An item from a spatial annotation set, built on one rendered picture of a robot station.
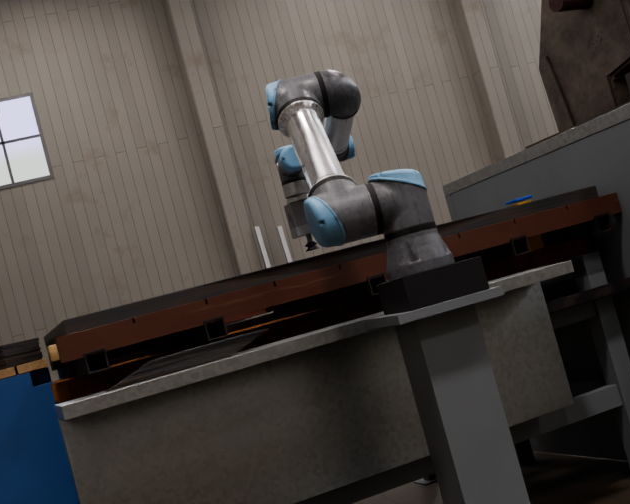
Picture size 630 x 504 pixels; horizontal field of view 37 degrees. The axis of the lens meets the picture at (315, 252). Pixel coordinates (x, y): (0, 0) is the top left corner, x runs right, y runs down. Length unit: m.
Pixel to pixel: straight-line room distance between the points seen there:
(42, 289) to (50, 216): 0.95
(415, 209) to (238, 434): 0.68
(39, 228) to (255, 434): 10.33
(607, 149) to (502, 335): 0.67
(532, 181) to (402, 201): 1.21
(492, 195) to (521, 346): 0.95
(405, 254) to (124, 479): 0.81
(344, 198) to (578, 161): 1.13
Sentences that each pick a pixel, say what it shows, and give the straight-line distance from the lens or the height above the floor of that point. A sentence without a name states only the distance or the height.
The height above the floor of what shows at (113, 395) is 0.67.
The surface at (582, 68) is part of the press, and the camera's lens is 7.01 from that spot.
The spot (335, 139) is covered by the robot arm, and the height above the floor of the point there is 1.16.
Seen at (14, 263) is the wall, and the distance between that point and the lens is 12.41.
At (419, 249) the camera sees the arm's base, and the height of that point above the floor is 0.80.
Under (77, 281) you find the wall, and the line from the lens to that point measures 12.35.
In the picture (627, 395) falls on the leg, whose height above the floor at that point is 0.25.
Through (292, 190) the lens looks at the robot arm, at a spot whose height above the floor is 1.08.
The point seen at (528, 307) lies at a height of 0.58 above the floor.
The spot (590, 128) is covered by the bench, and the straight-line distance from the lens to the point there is 2.88.
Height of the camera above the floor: 0.75
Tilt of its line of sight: 3 degrees up
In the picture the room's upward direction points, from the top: 15 degrees counter-clockwise
